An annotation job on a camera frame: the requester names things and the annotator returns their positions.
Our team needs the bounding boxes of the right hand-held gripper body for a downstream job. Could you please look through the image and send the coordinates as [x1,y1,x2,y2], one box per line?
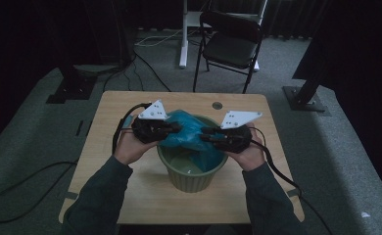
[216,110,264,155]

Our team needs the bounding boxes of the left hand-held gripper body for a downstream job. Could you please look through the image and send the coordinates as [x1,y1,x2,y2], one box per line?
[130,99,171,145]

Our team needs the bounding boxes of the blue plastic bag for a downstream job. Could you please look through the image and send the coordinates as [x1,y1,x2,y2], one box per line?
[121,109,228,173]

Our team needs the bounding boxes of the green plastic bin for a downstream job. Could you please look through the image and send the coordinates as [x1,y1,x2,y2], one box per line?
[156,113,230,194]

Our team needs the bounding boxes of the person's right hand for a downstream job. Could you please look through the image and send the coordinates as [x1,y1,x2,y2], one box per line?
[225,122,267,173]

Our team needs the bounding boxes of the person's left hand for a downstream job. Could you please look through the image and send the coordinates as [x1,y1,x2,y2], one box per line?
[113,113,161,166]

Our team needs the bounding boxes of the black floor tape strip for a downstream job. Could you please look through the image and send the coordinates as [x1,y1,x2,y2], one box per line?
[74,119,85,137]

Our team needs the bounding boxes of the black stand base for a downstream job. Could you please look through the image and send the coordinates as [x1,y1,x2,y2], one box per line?
[45,63,99,105]
[282,77,332,118]

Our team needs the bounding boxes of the black folding chair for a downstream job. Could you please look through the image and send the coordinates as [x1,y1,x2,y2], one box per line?
[192,10,265,95]

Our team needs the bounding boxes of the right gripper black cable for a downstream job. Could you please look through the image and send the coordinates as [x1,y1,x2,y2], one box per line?
[248,126,334,235]

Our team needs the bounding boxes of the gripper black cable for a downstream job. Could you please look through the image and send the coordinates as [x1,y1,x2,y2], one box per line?
[248,126,334,235]
[0,102,153,225]

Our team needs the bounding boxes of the black floor cables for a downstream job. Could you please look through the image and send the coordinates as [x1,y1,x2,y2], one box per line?
[102,48,172,93]

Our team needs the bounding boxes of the white floor cable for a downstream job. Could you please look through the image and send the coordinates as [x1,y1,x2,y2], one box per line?
[133,27,201,48]

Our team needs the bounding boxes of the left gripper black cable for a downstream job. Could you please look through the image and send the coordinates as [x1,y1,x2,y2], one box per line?
[0,102,153,225]

